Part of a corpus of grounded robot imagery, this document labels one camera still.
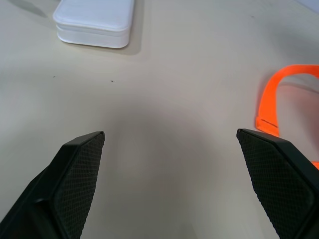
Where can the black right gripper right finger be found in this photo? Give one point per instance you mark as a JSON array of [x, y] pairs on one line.
[[279, 184]]

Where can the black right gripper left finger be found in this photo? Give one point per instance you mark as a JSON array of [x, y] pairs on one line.
[[67, 189]]

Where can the white rectangular box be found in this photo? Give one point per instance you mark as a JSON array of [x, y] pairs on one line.
[[92, 22]]

